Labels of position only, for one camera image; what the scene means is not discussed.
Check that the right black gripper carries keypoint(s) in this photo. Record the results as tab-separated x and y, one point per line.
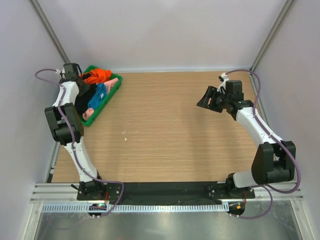
204	101

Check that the right aluminium corner post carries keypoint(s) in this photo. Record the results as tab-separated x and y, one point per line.
279	21

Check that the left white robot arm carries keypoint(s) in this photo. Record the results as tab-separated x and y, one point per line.
67	129

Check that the orange t shirt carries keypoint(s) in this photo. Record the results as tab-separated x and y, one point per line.
96	76

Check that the black t shirt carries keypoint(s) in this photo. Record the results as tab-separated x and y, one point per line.
82	103

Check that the pink t shirt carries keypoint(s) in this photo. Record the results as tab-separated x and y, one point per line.
110	84

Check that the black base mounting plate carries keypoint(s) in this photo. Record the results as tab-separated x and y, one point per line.
169	191

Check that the aluminium corner post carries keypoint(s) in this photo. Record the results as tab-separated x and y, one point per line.
49	30
279	21

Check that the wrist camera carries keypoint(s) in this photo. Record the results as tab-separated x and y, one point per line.
70	72
233	89

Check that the left aluminium corner post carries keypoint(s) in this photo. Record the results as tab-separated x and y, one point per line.
49	30

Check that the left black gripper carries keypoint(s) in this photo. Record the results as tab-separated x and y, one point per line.
85	88

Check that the slotted grey cable duct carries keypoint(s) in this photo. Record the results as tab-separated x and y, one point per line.
91	208

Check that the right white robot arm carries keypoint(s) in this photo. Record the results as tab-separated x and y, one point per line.
275	159

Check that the blue t shirt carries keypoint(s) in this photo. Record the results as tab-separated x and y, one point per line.
98	96

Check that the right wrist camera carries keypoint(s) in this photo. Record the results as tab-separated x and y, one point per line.
233	89

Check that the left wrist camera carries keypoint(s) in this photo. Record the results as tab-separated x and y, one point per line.
70	72

